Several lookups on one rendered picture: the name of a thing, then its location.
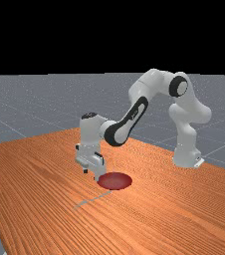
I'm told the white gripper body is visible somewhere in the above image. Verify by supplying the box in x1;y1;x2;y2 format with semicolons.
75;142;106;176

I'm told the red plate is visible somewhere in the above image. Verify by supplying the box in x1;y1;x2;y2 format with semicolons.
97;171;133;191

